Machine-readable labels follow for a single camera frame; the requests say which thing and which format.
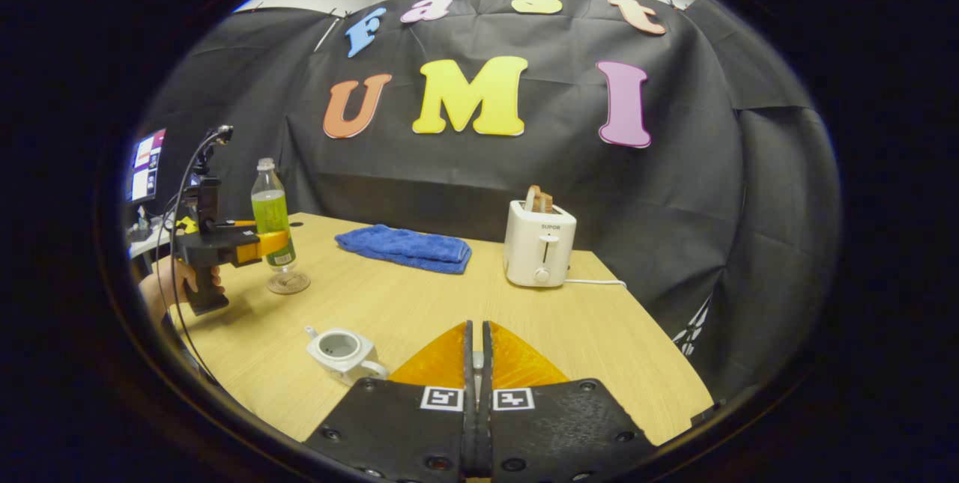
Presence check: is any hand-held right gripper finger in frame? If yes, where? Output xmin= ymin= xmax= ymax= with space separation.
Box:
xmin=303 ymin=321 xmax=478 ymax=483
xmin=479 ymin=321 xmax=659 ymax=483

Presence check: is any clear water bottle green label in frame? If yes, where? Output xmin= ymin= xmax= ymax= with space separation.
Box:
xmin=250 ymin=157 xmax=297 ymax=272

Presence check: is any round cork coaster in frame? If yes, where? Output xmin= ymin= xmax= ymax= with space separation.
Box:
xmin=267 ymin=270 xmax=312 ymax=295

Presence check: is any white teacup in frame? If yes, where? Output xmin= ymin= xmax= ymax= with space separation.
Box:
xmin=303 ymin=326 xmax=390 ymax=387

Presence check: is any white side desk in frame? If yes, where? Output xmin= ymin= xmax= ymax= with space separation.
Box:
xmin=129 ymin=222 xmax=175 ymax=259

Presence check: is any computer monitor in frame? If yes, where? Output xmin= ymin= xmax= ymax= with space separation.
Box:
xmin=127 ymin=128 xmax=167 ymax=205

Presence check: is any blue towel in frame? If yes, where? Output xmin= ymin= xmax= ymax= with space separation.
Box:
xmin=334 ymin=224 xmax=473 ymax=275

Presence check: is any white toaster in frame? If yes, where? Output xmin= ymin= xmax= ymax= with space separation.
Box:
xmin=503 ymin=200 xmax=578 ymax=288

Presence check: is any bread slice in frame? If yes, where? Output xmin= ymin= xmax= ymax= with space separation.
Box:
xmin=524 ymin=184 xmax=555 ymax=215

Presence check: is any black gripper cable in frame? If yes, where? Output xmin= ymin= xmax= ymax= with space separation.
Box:
xmin=154 ymin=127 xmax=226 ymax=386

